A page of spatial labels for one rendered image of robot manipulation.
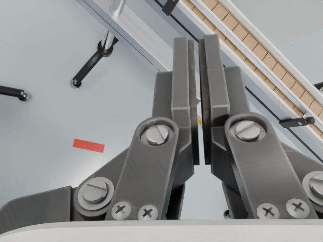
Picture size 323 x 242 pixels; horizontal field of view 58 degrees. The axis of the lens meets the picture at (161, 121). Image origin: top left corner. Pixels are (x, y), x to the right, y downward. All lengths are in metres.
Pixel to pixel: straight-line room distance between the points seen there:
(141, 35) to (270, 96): 0.55
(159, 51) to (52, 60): 0.70
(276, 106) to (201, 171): 0.97
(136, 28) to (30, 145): 0.82
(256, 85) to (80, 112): 1.03
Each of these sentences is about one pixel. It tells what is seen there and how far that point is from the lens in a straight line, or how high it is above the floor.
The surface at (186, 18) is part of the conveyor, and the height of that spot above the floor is 0.92.
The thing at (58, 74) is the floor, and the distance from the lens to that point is 1.65.
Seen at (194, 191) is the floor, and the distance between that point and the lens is 1.74.
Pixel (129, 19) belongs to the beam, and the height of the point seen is 0.55.
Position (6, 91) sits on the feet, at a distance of 1.55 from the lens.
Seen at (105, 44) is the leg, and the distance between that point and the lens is 1.46.
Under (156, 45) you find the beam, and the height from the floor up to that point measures 0.55.
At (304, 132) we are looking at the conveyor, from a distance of 0.90.
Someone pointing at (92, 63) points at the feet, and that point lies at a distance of 1.54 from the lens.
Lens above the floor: 1.59
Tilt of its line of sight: 73 degrees down
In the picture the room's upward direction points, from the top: 70 degrees clockwise
